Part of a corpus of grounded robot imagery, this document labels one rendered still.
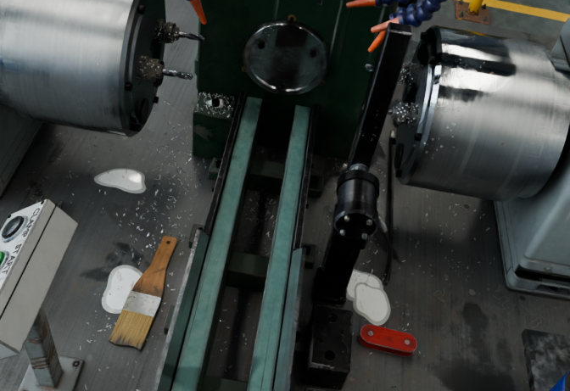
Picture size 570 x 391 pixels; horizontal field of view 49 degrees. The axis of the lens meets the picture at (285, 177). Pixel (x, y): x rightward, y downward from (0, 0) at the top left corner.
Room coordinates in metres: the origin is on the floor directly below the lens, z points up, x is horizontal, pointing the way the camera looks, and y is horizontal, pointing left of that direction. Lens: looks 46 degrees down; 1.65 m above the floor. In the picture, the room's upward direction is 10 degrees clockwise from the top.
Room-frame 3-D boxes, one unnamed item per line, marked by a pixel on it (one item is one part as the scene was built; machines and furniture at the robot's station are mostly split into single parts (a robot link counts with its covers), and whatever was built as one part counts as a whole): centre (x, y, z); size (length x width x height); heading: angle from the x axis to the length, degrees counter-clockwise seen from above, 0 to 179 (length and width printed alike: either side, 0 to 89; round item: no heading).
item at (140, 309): (0.52, 0.18, 0.80); 0.21 x 0.05 x 0.01; 176
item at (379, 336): (0.50, -0.20, 0.81); 0.09 x 0.03 x 0.02; 86
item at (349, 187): (0.76, -0.14, 0.92); 0.45 x 0.13 x 0.24; 1
